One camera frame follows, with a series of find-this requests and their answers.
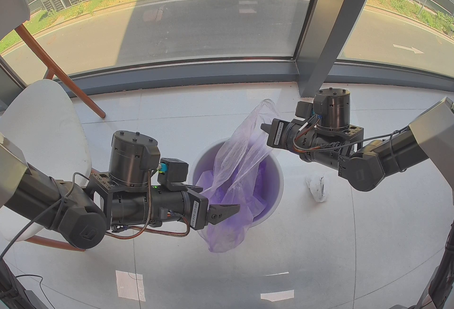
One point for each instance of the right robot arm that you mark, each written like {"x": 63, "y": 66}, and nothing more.
{"x": 425, "y": 130}

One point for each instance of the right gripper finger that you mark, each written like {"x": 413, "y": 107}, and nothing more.
{"x": 267, "y": 128}

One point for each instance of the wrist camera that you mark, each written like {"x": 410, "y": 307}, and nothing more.
{"x": 304, "y": 110}
{"x": 173, "y": 171}

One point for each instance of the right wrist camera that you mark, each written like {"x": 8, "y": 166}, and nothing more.
{"x": 304, "y": 110}

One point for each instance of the white chair with wooden legs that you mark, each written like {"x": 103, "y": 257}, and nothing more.
{"x": 46, "y": 123}

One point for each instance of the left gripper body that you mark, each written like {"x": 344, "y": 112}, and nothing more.
{"x": 170, "y": 206}

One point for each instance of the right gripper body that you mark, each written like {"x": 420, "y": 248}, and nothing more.
{"x": 312, "y": 148}

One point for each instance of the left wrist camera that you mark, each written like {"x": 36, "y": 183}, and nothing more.
{"x": 173, "y": 171}

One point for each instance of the window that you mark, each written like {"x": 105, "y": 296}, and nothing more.
{"x": 212, "y": 34}

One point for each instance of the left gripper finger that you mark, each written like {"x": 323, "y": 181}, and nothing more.
{"x": 218, "y": 213}

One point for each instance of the crumpled white paper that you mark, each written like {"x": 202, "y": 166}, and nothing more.
{"x": 317, "y": 188}

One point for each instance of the purple plastic bag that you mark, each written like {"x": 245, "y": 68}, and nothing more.
{"x": 244, "y": 144}

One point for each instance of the white trash bin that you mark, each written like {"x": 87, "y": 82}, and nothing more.
{"x": 275, "y": 172}

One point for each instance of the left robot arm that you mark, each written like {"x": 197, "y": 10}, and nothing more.
{"x": 35, "y": 190}

